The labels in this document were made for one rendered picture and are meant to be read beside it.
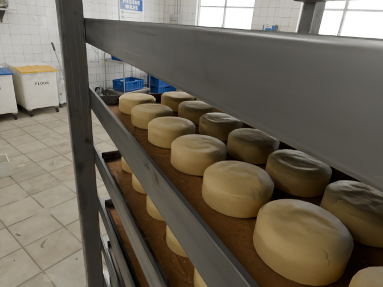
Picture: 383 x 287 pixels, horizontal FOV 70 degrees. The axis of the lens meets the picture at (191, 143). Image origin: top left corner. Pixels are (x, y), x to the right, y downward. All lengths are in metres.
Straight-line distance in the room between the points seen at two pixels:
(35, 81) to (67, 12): 4.56
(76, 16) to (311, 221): 0.35
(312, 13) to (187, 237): 0.54
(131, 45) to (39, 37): 5.44
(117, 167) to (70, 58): 0.17
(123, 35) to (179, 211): 0.14
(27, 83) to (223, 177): 4.79
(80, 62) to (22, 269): 1.91
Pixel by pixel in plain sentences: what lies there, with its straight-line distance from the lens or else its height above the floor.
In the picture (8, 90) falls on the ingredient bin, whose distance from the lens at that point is 4.85.
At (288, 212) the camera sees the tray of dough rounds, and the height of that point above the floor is 1.42.
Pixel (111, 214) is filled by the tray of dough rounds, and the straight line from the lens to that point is 0.48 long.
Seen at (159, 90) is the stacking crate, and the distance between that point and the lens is 6.44.
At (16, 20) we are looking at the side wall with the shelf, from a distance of 5.52.
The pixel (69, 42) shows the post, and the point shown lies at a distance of 0.40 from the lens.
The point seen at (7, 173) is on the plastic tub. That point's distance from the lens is 3.29.
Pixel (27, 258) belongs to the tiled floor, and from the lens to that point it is 2.28.
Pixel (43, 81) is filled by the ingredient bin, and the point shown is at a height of 0.56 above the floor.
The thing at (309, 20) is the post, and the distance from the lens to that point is 0.63.
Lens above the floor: 1.52
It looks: 23 degrees down
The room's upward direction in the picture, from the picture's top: 5 degrees clockwise
